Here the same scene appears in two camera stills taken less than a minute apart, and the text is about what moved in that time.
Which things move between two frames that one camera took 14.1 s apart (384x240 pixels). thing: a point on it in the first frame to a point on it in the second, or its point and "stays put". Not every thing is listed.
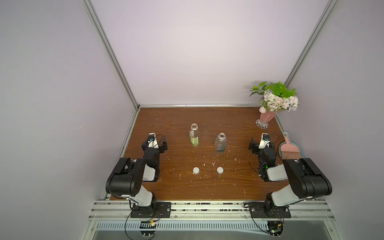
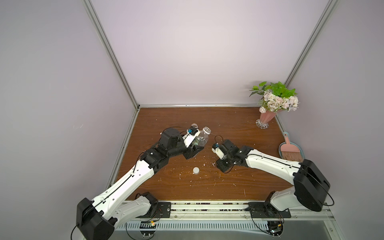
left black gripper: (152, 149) to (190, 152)
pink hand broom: (289, 151) stays put
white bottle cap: (196, 170) stays put
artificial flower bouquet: (275, 97) stays put
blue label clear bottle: (221, 142) to (203, 137)
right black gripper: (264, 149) to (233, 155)
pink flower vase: (265, 118) stays put
